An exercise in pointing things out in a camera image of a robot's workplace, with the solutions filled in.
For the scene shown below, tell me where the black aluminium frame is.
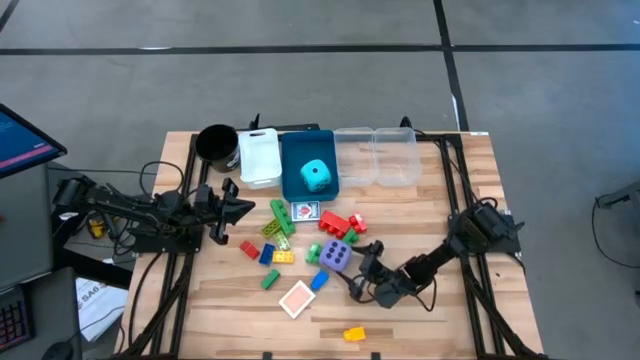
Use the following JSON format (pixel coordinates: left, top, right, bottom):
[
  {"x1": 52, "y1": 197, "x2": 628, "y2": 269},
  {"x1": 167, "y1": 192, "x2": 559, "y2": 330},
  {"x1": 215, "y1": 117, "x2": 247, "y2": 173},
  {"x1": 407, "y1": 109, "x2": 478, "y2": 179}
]
[{"x1": 115, "y1": 113, "x2": 551, "y2": 360}]

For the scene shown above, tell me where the white printed paper bag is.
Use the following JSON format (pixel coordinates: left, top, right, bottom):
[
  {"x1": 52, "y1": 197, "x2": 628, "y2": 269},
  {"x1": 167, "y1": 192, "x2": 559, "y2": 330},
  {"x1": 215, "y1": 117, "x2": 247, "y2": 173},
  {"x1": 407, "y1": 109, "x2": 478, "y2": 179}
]
[{"x1": 74, "y1": 276, "x2": 130, "y2": 344}]

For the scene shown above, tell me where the small red soft brick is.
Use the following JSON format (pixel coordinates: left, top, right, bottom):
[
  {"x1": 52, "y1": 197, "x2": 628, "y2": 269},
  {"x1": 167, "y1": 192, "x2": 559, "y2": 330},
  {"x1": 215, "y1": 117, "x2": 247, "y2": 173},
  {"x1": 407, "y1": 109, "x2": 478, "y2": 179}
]
[{"x1": 348, "y1": 212, "x2": 369, "y2": 235}]

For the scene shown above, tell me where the backlit keyboard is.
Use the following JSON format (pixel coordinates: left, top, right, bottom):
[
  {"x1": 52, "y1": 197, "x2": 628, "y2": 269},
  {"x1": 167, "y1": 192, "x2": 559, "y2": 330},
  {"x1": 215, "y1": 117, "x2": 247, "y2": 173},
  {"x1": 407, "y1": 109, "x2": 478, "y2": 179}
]
[{"x1": 0, "y1": 284, "x2": 35, "y2": 354}]

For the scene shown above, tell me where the yellow black tool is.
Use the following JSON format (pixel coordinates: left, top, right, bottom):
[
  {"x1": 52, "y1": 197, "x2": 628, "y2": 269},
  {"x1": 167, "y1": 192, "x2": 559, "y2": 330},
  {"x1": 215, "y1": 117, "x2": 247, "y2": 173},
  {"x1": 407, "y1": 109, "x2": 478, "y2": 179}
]
[{"x1": 87, "y1": 217, "x2": 109, "y2": 240}]

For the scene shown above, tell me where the teal foam die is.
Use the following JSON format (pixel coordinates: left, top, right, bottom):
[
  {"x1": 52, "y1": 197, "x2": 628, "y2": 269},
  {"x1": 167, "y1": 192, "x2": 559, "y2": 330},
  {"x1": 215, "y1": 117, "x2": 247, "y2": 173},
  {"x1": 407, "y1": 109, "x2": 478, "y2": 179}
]
[{"x1": 299, "y1": 158, "x2": 333, "y2": 194}]

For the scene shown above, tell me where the black cup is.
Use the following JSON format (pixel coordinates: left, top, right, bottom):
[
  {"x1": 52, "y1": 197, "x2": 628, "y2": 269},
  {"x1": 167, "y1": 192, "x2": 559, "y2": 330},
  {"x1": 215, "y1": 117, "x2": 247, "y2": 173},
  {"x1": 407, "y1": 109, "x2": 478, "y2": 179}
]
[{"x1": 194, "y1": 123, "x2": 242, "y2": 174}]

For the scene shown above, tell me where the long green duplo brick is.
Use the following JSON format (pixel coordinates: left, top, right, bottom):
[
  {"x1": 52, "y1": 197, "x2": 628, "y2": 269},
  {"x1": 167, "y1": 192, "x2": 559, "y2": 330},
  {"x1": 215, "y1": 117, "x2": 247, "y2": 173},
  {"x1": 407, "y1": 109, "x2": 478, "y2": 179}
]
[{"x1": 269, "y1": 198, "x2": 297, "y2": 237}]

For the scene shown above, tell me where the small green duplo brick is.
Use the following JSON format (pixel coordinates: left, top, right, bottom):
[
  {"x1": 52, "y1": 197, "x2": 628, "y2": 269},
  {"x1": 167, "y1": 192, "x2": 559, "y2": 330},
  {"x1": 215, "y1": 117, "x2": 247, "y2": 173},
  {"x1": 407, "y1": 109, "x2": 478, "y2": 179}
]
[{"x1": 259, "y1": 268, "x2": 282, "y2": 291}]

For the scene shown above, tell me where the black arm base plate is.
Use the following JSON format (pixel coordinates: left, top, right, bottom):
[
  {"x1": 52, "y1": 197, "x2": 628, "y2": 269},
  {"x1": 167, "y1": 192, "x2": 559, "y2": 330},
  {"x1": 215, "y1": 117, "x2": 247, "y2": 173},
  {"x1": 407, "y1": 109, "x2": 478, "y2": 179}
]
[
  {"x1": 447, "y1": 212, "x2": 522, "y2": 255},
  {"x1": 130, "y1": 219, "x2": 205, "y2": 255}
]

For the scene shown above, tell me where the grey floor object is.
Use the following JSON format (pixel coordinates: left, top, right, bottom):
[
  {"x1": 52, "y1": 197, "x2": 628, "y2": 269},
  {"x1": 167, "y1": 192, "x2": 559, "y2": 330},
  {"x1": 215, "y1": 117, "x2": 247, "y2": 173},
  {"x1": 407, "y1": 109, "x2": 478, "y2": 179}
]
[{"x1": 594, "y1": 180, "x2": 640, "y2": 211}]

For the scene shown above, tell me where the blue duplo brick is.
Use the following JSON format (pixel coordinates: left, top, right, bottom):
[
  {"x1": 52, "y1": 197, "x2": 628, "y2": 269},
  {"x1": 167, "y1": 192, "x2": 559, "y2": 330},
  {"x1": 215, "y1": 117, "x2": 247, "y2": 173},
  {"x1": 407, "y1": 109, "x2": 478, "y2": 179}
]
[{"x1": 258, "y1": 242, "x2": 277, "y2": 267}]

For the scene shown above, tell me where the black computer mouse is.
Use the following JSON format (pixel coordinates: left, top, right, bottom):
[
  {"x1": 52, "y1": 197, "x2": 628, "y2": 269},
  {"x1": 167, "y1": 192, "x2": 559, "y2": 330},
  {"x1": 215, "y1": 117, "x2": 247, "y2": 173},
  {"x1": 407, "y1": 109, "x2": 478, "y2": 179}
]
[{"x1": 40, "y1": 341, "x2": 76, "y2": 360}]

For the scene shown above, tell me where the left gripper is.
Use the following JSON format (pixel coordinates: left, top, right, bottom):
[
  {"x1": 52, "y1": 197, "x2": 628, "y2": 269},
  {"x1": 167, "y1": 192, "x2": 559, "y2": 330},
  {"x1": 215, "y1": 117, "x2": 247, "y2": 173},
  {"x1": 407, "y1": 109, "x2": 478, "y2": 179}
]
[{"x1": 192, "y1": 177, "x2": 257, "y2": 246}]

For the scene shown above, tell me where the blue playing card deck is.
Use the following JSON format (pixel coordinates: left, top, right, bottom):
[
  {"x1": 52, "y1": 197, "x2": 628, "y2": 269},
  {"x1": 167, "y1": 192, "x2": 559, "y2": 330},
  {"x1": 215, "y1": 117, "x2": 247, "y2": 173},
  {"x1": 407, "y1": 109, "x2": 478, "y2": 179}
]
[{"x1": 290, "y1": 200, "x2": 322, "y2": 223}]

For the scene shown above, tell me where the purple foam die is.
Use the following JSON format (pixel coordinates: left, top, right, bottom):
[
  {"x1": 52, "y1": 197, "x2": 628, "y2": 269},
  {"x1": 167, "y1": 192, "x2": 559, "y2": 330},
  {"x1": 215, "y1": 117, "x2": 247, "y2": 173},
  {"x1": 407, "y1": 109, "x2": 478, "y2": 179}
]
[{"x1": 318, "y1": 238, "x2": 353, "y2": 274}]

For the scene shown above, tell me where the blue soft brick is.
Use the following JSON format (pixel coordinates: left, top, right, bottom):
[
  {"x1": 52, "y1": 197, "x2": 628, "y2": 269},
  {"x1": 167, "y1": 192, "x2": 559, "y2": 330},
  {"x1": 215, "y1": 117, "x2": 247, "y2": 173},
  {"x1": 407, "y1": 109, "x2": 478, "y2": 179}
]
[{"x1": 310, "y1": 269, "x2": 331, "y2": 292}]

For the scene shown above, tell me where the large red soft brick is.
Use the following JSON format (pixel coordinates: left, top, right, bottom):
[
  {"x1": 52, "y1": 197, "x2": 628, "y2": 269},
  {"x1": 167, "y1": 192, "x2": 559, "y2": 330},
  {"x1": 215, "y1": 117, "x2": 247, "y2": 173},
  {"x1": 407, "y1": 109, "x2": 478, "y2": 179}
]
[{"x1": 318, "y1": 210, "x2": 352, "y2": 240}]

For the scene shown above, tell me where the computer monitor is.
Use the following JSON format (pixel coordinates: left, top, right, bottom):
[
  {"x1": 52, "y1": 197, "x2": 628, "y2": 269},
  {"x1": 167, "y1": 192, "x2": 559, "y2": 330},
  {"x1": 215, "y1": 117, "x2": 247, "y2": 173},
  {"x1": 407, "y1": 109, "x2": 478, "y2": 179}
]
[{"x1": 0, "y1": 102, "x2": 69, "y2": 180}]

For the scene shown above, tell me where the small red duplo brick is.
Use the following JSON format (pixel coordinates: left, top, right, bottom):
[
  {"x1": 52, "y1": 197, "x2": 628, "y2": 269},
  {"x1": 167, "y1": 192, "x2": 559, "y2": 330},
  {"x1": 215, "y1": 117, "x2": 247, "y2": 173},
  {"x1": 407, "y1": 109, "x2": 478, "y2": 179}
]
[{"x1": 238, "y1": 240, "x2": 261, "y2": 261}]

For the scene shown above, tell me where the orange white card box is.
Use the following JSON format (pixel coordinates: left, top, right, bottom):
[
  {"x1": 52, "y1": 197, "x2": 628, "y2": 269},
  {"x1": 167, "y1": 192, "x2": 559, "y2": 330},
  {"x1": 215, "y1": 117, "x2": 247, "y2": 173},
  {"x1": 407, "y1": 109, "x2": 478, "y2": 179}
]
[{"x1": 278, "y1": 279, "x2": 317, "y2": 320}]

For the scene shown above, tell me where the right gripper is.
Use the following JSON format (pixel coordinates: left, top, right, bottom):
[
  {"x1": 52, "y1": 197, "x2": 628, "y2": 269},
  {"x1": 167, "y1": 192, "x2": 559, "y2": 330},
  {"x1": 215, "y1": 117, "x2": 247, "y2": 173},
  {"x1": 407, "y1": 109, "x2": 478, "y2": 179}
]
[{"x1": 335, "y1": 238, "x2": 402, "y2": 308}]

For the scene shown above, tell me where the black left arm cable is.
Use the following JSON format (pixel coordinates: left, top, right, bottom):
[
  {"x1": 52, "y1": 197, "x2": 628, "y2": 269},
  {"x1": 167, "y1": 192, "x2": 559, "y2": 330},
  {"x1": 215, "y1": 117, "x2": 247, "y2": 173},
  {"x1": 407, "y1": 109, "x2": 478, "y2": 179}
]
[{"x1": 138, "y1": 160, "x2": 187, "y2": 201}]

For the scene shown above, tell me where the teal plastic bin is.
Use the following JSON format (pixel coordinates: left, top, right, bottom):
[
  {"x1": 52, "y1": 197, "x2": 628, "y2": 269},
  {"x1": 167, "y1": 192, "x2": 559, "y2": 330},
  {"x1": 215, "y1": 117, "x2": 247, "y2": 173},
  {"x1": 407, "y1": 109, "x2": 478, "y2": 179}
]
[{"x1": 279, "y1": 129, "x2": 341, "y2": 204}]

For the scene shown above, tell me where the white plastic bin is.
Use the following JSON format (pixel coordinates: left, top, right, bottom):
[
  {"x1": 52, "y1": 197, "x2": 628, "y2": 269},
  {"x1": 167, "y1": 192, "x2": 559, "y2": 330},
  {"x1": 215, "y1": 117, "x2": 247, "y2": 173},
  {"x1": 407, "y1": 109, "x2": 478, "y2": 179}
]
[{"x1": 238, "y1": 127, "x2": 284, "y2": 190}]

